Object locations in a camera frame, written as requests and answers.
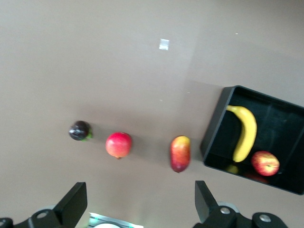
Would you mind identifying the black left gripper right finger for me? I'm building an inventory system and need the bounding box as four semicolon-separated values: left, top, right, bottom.
193;180;289;228

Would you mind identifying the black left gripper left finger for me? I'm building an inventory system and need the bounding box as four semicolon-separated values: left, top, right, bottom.
0;182;88;228

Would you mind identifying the red yellow apple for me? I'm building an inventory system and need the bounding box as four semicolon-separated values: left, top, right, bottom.
251;150;280;177

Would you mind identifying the yellow banana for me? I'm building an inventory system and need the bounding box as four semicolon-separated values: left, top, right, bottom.
225;105;257;163

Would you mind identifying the black plastic box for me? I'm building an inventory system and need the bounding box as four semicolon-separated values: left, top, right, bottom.
200;85;304;196

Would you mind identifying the red yellow mango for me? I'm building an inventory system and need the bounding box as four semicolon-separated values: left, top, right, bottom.
170;135;191;173

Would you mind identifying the dark purple mangosteen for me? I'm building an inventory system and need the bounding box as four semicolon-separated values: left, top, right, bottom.
68;120;94;143

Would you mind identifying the red pomegranate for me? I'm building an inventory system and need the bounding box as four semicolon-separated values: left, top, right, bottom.
105;132;133;160

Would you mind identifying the small clear tape patch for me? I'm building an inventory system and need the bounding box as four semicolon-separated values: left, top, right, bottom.
159;38;170;51

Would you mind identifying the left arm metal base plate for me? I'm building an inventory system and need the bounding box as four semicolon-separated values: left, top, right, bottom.
88;212;143;228

